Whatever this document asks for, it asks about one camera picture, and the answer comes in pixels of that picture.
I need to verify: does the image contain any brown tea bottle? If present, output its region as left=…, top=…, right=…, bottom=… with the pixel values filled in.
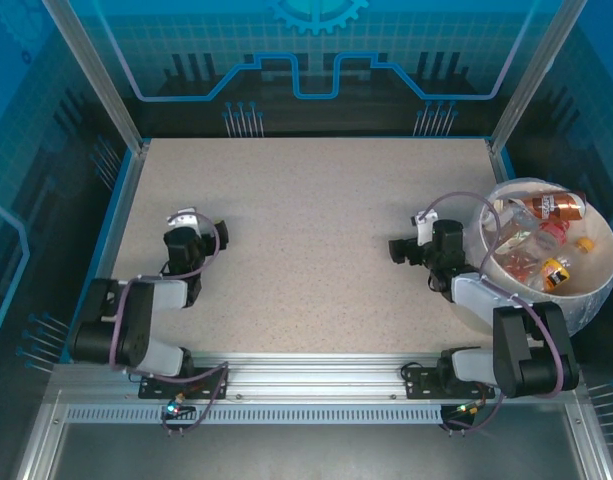
left=495, top=189, right=587, bottom=221

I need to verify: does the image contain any orange juice bottle yellow label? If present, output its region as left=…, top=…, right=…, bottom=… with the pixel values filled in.
left=540, top=237, right=596, bottom=294

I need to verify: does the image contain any white round bin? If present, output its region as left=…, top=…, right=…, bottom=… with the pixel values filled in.
left=448, top=174, right=613, bottom=337

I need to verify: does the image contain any clear plastic bin liner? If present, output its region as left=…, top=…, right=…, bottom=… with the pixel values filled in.
left=473, top=174, right=613, bottom=337

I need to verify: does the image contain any grey metal shelf plate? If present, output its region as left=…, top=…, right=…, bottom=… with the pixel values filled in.
left=50, top=423, right=587, bottom=480

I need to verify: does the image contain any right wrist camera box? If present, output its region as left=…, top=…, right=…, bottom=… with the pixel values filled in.
left=411, top=209, right=440, bottom=246

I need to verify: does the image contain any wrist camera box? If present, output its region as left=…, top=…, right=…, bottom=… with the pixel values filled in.
left=166, top=205, right=210, bottom=236
left=411, top=209, right=440, bottom=246

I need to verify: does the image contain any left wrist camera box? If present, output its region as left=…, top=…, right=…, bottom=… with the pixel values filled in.
left=166, top=205, right=210, bottom=236

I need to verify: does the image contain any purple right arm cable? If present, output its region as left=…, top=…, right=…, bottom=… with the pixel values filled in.
left=420, top=192, right=562, bottom=436

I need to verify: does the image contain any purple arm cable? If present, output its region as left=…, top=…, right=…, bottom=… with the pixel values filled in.
left=108, top=210, right=232, bottom=439
left=420, top=192, right=562, bottom=436

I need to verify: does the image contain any aluminium table side rail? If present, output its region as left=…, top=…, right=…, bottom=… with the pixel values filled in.
left=68, top=142, right=150, bottom=364
left=485, top=138, right=516, bottom=185

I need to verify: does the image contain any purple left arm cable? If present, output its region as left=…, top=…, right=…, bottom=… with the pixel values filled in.
left=108, top=210, right=232, bottom=439

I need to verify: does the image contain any aluminium front rail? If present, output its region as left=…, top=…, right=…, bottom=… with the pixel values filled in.
left=50, top=352, right=582, bottom=407

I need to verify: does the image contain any slotted grey cable duct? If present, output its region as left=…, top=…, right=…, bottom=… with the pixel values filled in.
left=65, top=405, right=445, bottom=426

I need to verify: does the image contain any aluminium frame post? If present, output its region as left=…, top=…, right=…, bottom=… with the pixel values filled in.
left=488, top=0, right=582, bottom=154
left=40, top=0, right=150, bottom=154

